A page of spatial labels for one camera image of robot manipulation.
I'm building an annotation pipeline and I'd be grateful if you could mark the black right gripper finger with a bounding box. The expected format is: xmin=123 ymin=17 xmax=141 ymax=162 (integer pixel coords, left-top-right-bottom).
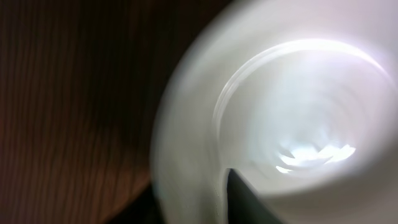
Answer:
xmin=226 ymin=169 xmax=283 ymax=224

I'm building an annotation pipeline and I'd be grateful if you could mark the small white bowl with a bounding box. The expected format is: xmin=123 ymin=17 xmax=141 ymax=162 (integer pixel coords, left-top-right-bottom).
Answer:
xmin=151 ymin=0 xmax=397 ymax=223

